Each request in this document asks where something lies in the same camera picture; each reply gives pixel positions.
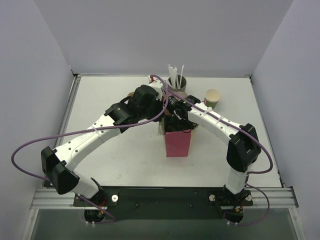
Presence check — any grey cylindrical straw holder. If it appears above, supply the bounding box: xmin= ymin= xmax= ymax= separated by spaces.
xmin=167 ymin=74 xmax=187 ymax=92

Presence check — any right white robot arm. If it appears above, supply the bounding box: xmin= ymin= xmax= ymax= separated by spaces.
xmin=167 ymin=95 xmax=261 ymax=195

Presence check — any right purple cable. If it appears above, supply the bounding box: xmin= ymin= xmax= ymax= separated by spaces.
xmin=167 ymin=91 xmax=274 ymax=227

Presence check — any purple cable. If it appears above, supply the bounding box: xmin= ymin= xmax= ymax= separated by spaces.
xmin=11 ymin=74 xmax=170 ymax=223
xmin=167 ymin=91 xmax=274 ymax=227

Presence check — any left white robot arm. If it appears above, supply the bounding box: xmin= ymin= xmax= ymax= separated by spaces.
xmin=41 ymin=81 xmax=165 ymax=206

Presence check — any aluminium frame rail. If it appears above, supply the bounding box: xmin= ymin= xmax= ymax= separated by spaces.
xmin=31 ymin=187 xmax=299 ymax=210

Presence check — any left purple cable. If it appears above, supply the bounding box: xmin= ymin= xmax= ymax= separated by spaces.
xmin=11 ymin=74 xmax=170 ymax=223

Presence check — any green paper coffee cup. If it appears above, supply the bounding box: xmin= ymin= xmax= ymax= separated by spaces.
xmin=204 ymin=89 xmax=221 ymax=109

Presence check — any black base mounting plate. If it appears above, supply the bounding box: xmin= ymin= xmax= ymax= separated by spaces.
xmin=72 ymin=185 xmax=254 ymax=221

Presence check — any brown paper takeout bag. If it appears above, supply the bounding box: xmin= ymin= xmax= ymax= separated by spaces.
xmin=157 ymin=90 xmax=197 ymax=158

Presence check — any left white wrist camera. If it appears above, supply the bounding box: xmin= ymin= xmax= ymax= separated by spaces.
xmin=147 ymin=75 xmax=167 ymax=101

